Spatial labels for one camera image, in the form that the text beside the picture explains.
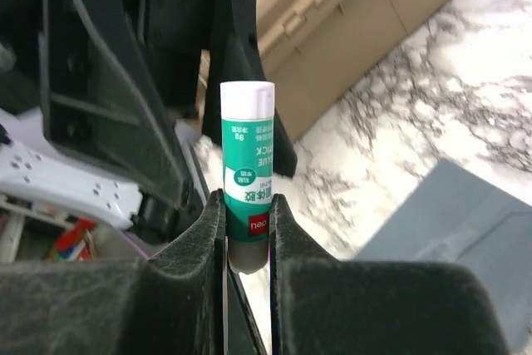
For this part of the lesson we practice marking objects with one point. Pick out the white green glue stick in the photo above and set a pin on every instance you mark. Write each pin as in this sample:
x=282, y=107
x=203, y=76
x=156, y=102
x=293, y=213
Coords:
x=247, y=117

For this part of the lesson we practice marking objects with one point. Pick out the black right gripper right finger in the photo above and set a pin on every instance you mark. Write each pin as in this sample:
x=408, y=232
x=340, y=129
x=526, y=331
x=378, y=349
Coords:
x=287, y=239

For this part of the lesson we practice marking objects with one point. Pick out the tan plastic tool case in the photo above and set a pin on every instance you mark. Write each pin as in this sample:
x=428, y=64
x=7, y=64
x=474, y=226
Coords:
x=312, y=50

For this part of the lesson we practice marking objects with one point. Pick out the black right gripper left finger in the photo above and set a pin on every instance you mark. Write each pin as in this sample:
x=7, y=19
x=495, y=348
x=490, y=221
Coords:
x=187, y=288

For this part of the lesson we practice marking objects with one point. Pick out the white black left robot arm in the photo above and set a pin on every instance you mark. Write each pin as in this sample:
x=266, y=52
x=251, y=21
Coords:
x=48, y=175

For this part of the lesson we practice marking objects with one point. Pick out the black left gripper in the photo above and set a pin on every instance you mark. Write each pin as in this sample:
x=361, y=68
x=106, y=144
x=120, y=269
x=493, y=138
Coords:
x=174, y=18

